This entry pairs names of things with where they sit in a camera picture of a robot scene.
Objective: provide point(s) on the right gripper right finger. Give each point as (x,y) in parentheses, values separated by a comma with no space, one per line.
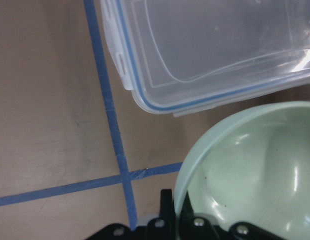
(192,226)

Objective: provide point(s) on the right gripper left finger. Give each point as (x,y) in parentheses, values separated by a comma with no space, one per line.
(162,227)

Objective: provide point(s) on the green bowl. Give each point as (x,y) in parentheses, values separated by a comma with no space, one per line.
(252,167)

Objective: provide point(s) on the clear plastic food container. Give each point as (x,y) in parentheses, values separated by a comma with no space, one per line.
(184,56)

